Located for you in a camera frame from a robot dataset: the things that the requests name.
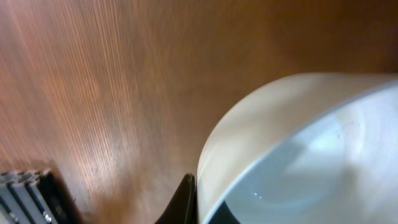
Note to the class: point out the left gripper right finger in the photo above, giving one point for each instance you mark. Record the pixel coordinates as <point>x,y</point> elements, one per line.
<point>223,215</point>

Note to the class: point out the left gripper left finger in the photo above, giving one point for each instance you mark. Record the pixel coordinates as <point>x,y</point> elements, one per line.
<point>182,208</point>

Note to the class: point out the white small bowl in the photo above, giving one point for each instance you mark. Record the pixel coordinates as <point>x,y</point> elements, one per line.
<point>307,148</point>

